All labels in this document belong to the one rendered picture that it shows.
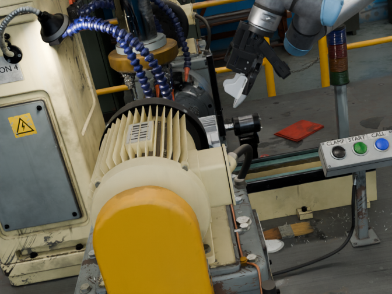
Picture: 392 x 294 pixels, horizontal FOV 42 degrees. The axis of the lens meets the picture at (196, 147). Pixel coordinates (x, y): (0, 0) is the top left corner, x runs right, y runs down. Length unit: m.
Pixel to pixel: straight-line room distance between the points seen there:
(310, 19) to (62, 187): 0.72
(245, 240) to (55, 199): 0.64
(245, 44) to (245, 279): 0.68
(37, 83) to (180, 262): 0.69
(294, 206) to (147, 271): 0.89
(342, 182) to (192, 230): 0.92
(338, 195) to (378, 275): 0.30
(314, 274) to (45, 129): 0.72
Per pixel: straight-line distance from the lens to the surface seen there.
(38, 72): 1.20
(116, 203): 0.59
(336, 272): 1.29
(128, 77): 1.31
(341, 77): 1.72
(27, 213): 1.36
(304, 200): 1.47
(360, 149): 1.23
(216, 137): 1.34
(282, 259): 1.33
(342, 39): 1.69
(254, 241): 0.79
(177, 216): 0.59
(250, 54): 1.25
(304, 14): 1.25
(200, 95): 1.59
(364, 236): 1.37
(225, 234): 0.79
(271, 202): 1.45
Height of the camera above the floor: 1.63
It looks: 25 degrees down
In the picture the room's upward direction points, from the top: 11 degrees counter-clockwise
